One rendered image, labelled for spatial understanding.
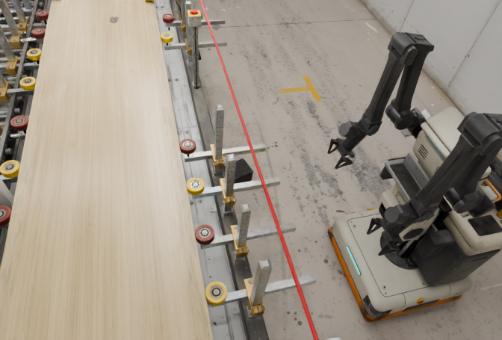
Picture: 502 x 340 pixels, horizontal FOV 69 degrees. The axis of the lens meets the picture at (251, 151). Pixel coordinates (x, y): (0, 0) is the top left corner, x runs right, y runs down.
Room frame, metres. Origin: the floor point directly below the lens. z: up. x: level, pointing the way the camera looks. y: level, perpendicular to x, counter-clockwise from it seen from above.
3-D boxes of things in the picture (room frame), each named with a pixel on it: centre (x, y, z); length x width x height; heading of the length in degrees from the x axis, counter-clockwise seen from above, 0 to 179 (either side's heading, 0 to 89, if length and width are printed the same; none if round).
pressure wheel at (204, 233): (0.74, 0.14, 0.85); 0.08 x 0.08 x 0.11
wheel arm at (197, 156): (1.28, 0.13, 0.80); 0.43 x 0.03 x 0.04; 110
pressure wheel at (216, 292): (0.51, 0.06, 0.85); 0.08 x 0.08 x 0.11
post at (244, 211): (0.76, -0.01, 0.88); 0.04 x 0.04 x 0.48; 20
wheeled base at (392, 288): (1.16, -1.00, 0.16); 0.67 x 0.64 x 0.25; 110
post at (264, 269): (0.52, -0.09, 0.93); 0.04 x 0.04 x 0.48; 20
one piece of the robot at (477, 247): (1.19, -1.09, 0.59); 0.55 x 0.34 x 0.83; 20
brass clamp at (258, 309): (0.54, -0.09, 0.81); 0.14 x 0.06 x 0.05; 20
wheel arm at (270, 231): (0.81, -0.04, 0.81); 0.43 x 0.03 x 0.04; 110
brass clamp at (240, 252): (0.78, 0.00, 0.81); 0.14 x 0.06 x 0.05; 20
